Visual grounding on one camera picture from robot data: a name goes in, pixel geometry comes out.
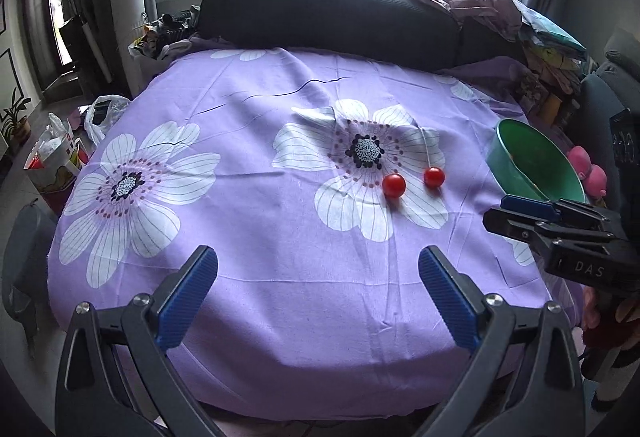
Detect clear plastic bag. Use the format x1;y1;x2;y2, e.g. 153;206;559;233
83;94;132;149

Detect white paper bag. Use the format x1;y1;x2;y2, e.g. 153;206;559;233
24;112;92;209

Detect pile of lilac clothes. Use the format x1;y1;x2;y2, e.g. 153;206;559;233
378;0;525;44

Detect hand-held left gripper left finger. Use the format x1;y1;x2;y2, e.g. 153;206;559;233
55;245;224;437

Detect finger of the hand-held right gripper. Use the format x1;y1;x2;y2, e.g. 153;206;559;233
500;194;622;230
482;207;617;259

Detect green plastic basin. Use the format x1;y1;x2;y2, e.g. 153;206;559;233
487;118;587;214

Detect dark sofa backrest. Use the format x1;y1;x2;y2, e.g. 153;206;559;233
196;0;521;72

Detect dark teal sofa armrest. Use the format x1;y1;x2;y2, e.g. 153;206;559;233
570;70;640;163

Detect yellow container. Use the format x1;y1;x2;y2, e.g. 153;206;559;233
542;94;564;124

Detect grey bin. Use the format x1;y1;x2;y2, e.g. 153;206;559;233
0;198;60;350

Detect pink plush toy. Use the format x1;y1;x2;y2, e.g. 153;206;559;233
567;146;608;202

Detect purple floral cloth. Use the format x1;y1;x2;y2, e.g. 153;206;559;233
47;46;585;420

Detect grey pillow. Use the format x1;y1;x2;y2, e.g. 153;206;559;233
601;27;640;79

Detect potted plant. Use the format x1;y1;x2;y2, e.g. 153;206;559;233
0;86;32;155

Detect person's right forearm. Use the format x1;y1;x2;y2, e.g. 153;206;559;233
580;317;640;414

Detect teal cushion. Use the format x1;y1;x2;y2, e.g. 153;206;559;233
515;0;589;64

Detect person's right hand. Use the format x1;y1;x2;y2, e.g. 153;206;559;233
580;288;640;335

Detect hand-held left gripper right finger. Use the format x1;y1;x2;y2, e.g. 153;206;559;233
418;245;586;437

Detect white board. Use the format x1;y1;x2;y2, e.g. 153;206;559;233
109;0;152;99

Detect pile of dark clothes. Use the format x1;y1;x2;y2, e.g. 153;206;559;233
141;7;202;60

